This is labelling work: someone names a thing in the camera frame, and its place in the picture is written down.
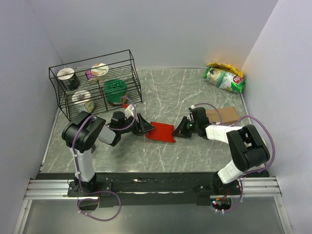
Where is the small purple white cup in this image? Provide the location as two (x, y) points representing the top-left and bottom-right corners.
(85, 70), (94, 80)

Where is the green chips bag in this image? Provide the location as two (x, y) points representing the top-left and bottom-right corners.
(203, 67), (245, 93)

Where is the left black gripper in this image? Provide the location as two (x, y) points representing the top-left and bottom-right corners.
(119, 113), (155, 135)

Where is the black wire rack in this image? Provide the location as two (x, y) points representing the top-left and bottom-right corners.
(49, 49), (143, 120)

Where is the red paper box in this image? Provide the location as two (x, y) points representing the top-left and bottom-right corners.
(145, 121), (176, 143)

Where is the white cup lower shelf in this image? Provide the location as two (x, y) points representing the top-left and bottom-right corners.
(72, 90), (95, 113)

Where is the yellow chips bag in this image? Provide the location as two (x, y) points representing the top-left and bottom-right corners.
(207, 62), (244, 77)

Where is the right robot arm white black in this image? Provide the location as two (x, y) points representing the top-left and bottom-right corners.
(172, 105), (275, 195)

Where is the aluminium frame rail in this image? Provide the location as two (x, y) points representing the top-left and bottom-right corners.
(13, 156), (294, 234)

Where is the brown cardboard box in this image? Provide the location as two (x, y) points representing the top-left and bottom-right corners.
(206, 106), (240, 124)

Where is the green lidded jar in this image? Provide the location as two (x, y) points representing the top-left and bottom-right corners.
(104, 79), (127, 106)

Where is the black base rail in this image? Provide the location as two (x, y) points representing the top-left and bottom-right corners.
(25, 172), (276, 210)

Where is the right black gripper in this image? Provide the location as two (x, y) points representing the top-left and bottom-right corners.
(172, 116), (199, 138)

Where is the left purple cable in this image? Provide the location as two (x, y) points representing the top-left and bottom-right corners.
(72, 95), (137, 222)

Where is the foil lid dark cup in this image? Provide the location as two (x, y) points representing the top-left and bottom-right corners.
(57, 68), (80, 90)

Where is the white yogurt cup orange label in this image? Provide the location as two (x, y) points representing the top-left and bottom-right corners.
(91, 63), (109, 81)

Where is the purple cable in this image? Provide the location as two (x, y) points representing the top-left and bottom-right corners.
(194, 102), (276, 213)
(72, 95), (137, 222)

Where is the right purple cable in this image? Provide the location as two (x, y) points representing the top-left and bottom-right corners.
(194, 102), (276, 213)

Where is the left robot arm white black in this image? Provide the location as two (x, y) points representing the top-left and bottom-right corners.
(61, 111), (155, 196)

